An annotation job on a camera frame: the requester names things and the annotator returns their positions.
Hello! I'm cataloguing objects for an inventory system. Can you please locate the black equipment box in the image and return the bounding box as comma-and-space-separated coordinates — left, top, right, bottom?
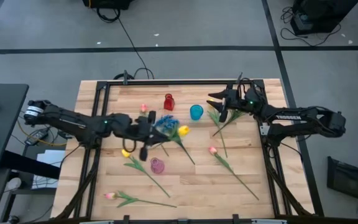
82, 0, 135, 10

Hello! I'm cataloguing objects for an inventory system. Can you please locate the black aluminium table frame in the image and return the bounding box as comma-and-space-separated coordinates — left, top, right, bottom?
53, 71, 324, 224

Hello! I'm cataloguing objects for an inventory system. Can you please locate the white round object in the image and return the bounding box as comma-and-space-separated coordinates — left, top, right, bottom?
4, 177, 22, 192

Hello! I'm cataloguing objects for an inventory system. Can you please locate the yellow cable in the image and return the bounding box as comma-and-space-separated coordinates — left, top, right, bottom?
17, 119, 68, 147

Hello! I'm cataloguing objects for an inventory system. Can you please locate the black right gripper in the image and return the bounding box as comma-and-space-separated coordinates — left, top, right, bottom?
208, 88, 250, 123

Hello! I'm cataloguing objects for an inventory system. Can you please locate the black cable tangle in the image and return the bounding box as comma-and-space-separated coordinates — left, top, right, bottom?
280, 6, 343, 47

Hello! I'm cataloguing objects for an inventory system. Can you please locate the black flat case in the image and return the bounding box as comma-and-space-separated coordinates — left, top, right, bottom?
326, 156, 358, 200

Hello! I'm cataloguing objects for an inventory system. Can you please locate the purple glass vase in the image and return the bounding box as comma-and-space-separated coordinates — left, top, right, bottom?
150, 157, 165, 174

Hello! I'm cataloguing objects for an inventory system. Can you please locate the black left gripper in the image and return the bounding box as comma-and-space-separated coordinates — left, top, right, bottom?
131, 111, 171, 162

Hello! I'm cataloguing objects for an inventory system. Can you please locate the pink artificial tulip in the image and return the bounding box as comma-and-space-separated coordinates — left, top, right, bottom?
104, 190, 178, 208
140, 103, 170, 157
208, 146, 260, 201

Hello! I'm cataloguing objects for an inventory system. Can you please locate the black beam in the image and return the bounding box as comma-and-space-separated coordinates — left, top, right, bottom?
0, 150, 61, 180

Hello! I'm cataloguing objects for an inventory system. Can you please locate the white paper sheet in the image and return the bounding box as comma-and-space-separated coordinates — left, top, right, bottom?
31, 149, 67, 190

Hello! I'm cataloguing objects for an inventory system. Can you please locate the dark grey side table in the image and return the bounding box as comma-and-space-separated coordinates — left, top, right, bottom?
0, 83, 30, 174

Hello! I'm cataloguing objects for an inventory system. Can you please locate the black floor cable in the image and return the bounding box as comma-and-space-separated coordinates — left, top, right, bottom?
96, 6, 155, 80

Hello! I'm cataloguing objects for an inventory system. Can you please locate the teal glass vase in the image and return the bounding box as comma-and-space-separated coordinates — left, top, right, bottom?
189, 104, 204, 121

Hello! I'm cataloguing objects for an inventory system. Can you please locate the black power adapter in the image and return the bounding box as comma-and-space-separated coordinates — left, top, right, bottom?
25, 129, 49, 146

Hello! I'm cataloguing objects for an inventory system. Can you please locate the black equipment cabinet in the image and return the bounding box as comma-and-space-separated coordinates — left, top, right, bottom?
290, 0, 358, 35

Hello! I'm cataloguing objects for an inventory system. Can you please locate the red glass vase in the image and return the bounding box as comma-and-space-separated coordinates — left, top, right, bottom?
163, 93, 176, 111

